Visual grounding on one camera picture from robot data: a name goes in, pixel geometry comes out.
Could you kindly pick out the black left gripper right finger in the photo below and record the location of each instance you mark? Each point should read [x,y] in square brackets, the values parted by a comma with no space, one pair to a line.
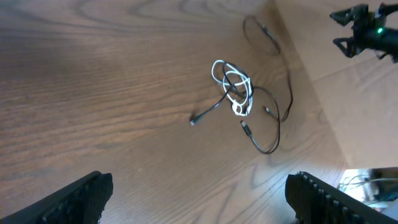
[315,202]

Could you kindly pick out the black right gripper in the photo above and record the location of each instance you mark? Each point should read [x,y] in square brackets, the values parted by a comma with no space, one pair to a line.
[365,29]

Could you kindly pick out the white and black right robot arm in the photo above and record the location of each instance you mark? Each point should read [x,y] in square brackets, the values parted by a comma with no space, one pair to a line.
[387,40]

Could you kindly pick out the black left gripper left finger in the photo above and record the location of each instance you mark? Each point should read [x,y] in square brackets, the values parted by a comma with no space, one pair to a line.
[81,202]

